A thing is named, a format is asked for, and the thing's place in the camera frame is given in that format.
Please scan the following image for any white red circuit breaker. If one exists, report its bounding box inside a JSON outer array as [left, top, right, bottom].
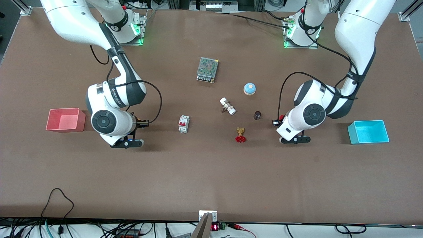
[[178, 115, 190, 134]]

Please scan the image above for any white cylindrical fitting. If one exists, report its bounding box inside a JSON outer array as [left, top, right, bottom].
[[219, 97, 237, 116]]

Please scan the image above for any blue plastic bin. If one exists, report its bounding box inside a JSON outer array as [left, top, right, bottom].
[[347, 120, 390, 145]]

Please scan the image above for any pink plastic bin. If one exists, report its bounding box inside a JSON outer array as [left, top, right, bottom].
[[46, 108, 86, 133]]

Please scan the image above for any metal mesh power supply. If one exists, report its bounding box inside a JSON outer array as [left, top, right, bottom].
[[196, 57, 219, 84]]

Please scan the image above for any grey electrical box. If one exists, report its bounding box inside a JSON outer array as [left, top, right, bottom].
[[190, 0, 238, 12]]

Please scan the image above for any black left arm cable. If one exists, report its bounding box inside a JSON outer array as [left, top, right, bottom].
[[278, 30, 360, 120]]

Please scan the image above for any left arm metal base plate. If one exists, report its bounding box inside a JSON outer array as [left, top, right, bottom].
[[284, 15, 319, 49]]

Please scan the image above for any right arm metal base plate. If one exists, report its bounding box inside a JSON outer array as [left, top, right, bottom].
[[119, 10, 146, 46]]

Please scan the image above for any long black table cable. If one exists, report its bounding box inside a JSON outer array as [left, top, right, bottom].
[[211, 12, 291, 29]]

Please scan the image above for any short black table cable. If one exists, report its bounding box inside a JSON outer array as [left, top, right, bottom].
[[259, 10, 288, 21]]

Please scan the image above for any red clip wire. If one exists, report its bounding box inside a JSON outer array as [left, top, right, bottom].
[[228, 223, 256, 238]]

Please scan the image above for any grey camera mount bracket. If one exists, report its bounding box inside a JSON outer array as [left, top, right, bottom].
[[191, 210, 218, 238]]

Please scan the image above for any black looped cable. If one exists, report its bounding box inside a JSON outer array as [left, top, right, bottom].
[[41, 188, 74, 235]]

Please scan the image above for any black coiled cable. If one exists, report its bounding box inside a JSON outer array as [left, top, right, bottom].
[[335, 224, 366, 234]]

